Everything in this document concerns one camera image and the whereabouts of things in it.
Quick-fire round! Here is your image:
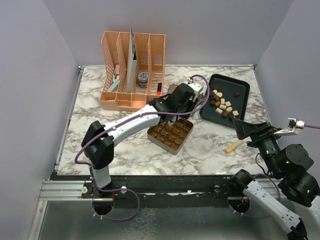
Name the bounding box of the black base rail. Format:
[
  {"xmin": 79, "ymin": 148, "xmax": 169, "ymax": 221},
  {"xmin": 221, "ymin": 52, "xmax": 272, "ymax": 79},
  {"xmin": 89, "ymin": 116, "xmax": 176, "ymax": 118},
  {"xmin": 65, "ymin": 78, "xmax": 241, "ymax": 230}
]
[{"xmin": 45, "ymin": 175, "xmax": 246, "ymax": 209}]

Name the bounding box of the pink stapler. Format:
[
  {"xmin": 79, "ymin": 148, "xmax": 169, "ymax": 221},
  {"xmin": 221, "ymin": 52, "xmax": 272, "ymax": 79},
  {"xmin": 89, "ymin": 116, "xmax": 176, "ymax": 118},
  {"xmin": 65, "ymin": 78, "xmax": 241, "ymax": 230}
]
[{"xmin": 113, "ymin": 64, "xmax": 120, "ymax": 82}]

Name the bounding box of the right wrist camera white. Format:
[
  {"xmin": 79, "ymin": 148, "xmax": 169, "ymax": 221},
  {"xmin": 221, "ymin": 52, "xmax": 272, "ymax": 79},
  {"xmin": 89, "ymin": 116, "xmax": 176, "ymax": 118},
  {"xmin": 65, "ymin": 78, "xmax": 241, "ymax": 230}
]
[{"xmin": 274, "ymin": 117, "xmax": 305, "ymax": 136}]

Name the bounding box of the gold chocolate tin box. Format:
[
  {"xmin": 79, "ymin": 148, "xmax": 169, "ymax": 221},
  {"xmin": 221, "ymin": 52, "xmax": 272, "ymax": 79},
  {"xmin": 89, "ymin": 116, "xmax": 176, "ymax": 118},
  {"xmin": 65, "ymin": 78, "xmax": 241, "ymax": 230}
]
[{"xmin": 147, "ymin": 118, "xmax": 194, "ymax": 155}]

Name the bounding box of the small round patterned jar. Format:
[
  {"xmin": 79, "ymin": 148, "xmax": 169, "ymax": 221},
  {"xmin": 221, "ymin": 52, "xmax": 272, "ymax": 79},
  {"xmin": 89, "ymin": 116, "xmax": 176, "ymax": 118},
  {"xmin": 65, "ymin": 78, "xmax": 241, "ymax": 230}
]
[{"xmin": 137, "ymin": 71, "xmax": 149, "ymax": 89}]

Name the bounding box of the rose gold tin lid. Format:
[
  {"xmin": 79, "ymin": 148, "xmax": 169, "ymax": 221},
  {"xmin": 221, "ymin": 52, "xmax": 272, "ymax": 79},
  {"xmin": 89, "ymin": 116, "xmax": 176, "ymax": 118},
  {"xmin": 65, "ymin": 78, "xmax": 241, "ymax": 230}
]
[{"xmin": 166, "ymin": 84, "xmax": 201, "ymax": 117}]

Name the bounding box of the black plastic tray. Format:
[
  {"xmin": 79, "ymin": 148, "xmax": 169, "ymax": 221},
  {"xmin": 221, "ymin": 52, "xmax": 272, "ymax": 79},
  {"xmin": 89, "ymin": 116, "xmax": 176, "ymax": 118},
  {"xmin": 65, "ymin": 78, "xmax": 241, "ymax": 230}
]
[{"xmin": 199, "ymin": 73, "xmax": 250, "ymax": 128}]

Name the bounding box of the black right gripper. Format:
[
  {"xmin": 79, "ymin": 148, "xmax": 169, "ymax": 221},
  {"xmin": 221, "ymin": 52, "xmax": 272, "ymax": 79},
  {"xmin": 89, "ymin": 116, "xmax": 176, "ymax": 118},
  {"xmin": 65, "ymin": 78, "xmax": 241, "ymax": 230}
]
[{"xmin": 232, "ymin": 117, "xmax": 282, "ymax": 176}]

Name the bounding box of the peach plastic desk organizer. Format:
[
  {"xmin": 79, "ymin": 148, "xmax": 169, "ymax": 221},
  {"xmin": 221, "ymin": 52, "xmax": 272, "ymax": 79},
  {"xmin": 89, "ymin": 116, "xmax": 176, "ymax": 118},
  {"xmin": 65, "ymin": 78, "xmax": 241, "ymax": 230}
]
[{"xmin": 100, "ymin": 31, "xmax": 166, "ymax": 112}]

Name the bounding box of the cream round chocolate piece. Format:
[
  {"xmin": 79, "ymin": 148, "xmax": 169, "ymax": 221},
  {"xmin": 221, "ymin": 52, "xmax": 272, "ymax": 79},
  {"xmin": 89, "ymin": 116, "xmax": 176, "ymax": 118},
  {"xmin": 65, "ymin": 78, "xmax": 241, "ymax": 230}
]
[{"xmin": 216, "ymin": 92, "xmax": 223, "ymax": 98}]

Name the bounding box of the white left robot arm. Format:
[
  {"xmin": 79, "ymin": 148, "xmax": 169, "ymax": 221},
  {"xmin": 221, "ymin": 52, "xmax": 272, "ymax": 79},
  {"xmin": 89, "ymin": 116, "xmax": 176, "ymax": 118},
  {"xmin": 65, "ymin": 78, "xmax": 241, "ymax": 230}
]
[{"xmin": 81, "ymin": 82, "xmax": 204, "ymax": 198}]

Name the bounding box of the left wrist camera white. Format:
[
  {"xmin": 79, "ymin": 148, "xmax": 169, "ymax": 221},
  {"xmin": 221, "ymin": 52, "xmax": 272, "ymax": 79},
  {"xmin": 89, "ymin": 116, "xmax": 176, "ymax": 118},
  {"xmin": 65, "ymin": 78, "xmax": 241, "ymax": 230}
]
[{"xmin": 187, "ymin": 79, "xmax": 204, "ymax": 98}]

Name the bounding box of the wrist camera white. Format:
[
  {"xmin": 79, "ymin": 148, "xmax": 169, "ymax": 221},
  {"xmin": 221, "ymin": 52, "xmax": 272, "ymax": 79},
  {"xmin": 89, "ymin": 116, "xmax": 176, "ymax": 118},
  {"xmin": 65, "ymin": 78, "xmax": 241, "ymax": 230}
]
[
  {"xmin": 187, "ymin": 79, "xmax": 204, "ymax": 98},
  {"xmin": 274, "ymin": 117, "xmax": 305, "ymax": 136}
]

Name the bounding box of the black orange marker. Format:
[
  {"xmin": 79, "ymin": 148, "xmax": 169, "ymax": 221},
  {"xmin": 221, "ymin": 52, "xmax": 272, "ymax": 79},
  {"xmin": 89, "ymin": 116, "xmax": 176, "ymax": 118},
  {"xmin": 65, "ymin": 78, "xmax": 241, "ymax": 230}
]
[{"xmin": 157, "ymin": 82, "xmax": 162, "ymax": 96}]

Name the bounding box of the cream chocolate right piece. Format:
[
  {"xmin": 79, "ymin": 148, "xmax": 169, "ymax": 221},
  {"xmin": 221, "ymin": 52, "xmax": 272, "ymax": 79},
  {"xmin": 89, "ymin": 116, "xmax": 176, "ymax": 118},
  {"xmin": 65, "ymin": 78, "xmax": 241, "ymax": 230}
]
[{"xmin": 232, "ymin": 110, "xmax": 239, "ymax": 117}]

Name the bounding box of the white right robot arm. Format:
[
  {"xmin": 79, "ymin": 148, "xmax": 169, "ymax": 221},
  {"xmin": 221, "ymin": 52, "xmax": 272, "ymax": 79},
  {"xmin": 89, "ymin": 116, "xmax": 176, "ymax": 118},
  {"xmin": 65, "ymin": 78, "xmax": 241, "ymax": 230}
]
[{"xmin": 229, "ymin": 118, "xmax": 320, "ymax": 240}]

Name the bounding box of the white upright booklet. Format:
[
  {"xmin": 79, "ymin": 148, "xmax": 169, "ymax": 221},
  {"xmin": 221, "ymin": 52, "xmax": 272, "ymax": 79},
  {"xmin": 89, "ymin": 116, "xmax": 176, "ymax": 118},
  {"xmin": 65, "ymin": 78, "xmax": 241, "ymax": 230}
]
[{"xmin": 126, "ymin": 29, "xmax": 137, "ymax": 93}]

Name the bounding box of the tan stick on table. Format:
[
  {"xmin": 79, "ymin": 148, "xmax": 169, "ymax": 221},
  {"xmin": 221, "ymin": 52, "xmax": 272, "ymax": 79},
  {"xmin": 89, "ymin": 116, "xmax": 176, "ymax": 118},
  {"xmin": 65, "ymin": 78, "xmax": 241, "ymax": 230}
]
[{"xmin": 225, "ymin": 139, "xmax": 243, "ymax": 153}]

